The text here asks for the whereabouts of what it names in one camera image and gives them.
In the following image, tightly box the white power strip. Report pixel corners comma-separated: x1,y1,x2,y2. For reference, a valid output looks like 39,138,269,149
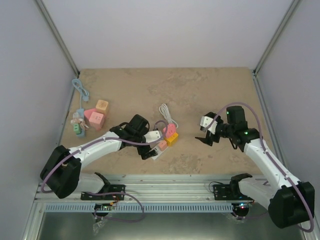
148,146,166,160

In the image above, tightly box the yellow cube socket adapter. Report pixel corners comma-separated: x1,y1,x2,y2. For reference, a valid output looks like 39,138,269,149
164,132,179,147

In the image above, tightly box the white power cable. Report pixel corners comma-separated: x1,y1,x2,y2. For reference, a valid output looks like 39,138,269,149
158,103,180,130

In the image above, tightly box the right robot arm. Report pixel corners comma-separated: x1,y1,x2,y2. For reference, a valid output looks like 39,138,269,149
199,102,315,233

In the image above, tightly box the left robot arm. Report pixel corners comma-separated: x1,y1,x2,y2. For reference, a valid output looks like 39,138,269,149
40,114,164,200

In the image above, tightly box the light pink plug adapter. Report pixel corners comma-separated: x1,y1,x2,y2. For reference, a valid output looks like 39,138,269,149
157,140,168,152

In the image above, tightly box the pink cube socket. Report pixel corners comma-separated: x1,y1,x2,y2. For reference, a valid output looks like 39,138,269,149
89,111,105,131

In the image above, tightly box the pink socket base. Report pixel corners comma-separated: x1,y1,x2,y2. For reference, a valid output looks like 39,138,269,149
84,108,97,123

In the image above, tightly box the green plug adapter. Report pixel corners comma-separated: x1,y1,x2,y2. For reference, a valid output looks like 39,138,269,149
73,123,82,135

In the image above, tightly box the light blue power strip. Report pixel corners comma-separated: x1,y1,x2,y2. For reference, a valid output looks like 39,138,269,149
76,108,86,138

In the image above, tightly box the white charger with ribbon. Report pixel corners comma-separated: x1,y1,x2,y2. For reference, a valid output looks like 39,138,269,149
72,112,81,124

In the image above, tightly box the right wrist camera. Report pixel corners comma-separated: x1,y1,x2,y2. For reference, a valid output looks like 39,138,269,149
200,116,218,134

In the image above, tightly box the aluminium rail frame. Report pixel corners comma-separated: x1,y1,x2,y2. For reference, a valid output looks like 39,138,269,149
34,174,276,204

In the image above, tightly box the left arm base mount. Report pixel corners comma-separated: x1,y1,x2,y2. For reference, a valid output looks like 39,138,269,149
80,184,126,202

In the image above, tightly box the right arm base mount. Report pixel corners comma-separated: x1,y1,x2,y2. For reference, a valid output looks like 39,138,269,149
211,184,253,201

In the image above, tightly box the light blue coiled cable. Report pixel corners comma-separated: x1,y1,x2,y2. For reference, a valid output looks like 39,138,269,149
71,78,91,111

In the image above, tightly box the light blue cable duct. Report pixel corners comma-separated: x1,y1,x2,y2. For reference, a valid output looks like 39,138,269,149
44,203,234,213

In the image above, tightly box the right aluminium corner post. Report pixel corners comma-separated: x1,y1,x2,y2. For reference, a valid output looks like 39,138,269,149
252,0,302,77

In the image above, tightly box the aluminium corner post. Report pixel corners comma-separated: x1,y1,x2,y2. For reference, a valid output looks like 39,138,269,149
34,0,80,78
252,0,302,77

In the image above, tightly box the left aluminium corner post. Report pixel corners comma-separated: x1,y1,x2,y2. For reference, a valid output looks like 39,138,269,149
34,0,80,78

